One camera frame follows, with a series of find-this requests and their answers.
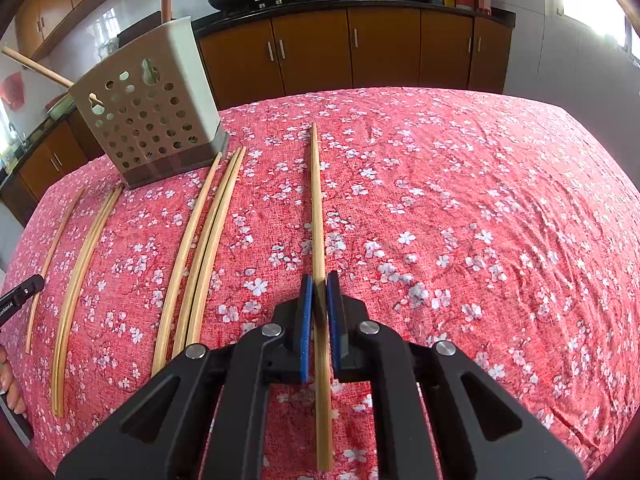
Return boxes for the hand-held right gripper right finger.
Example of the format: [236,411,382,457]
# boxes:
[326,271,587,480]

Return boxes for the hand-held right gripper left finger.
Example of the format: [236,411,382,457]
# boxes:
[56,274,315,480]

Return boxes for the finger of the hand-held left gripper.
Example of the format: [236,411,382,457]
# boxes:
[0,274,46,328]

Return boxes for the white perforated utensil holder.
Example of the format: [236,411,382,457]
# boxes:
[67,16,230,190]

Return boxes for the person's left hand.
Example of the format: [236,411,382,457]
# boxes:
[0,345,27,416]

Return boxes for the red floral tablecloth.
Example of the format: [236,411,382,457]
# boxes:
[0,87,640,480]

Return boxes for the green basin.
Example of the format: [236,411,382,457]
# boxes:
[46,92,76,121]

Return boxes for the red plastic bag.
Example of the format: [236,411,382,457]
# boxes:
[0,72,26,111]

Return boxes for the light wooden stick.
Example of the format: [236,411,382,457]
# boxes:
[1,46,75,88]

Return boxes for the brown lower kitchen cabinets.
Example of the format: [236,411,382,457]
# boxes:
[0,7,516,226]

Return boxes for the brown kitchen cabinets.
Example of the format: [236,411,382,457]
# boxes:
[0,7,516,226]
[12,0,166,61]

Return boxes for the brown upper kitchen cabinets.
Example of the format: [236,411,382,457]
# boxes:
[12,0,166,61]

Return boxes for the gas stove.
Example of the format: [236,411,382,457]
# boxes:
[215,0,331,11]

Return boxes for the black kitchen countertop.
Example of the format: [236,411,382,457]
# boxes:
[0,0,517,186]

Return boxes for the bright window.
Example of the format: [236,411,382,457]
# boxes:
[552,0,640,68]

